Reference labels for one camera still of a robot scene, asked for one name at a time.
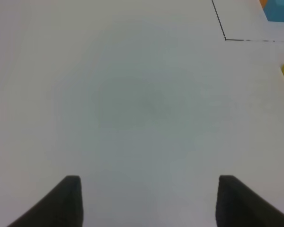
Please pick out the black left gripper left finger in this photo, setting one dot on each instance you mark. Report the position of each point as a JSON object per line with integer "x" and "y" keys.
{"x": 61, "y": 207}

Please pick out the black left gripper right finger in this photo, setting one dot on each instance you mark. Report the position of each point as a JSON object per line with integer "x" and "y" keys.
{"x": 238, "y": 206}

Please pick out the orange template block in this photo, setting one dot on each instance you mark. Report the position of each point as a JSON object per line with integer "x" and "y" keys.
{"x": 263, "y": 3}

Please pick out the blue template block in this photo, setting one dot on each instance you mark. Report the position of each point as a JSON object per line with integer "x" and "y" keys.
{"x": 274, "y": 10}

